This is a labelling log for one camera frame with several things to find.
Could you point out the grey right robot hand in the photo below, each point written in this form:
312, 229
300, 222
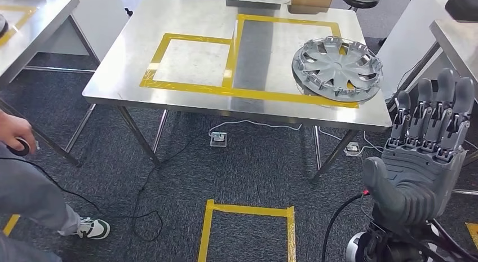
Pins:
418, 185

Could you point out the person's hand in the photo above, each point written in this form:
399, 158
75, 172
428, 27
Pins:
15, 127

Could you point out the grey plastic wheel hubcap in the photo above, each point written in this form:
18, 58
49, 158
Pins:
338, 66

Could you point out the steel workbench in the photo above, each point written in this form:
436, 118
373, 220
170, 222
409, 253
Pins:
194, 66

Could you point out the person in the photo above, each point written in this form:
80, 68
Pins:
30, 185

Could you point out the yellow floor tape strip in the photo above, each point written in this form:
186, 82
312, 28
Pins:
473, 232
11, 225

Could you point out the steel floor outlet box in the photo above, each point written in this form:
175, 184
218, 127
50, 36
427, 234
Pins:
218, 139
352, 149

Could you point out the yellow table tape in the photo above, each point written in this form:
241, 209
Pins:
18, 8

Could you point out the white table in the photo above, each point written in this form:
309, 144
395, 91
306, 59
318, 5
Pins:
410, 36

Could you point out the yellow floor tape outline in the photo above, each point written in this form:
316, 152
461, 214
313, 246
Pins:
246, 209

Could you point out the black hard case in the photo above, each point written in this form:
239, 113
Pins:
465, 4

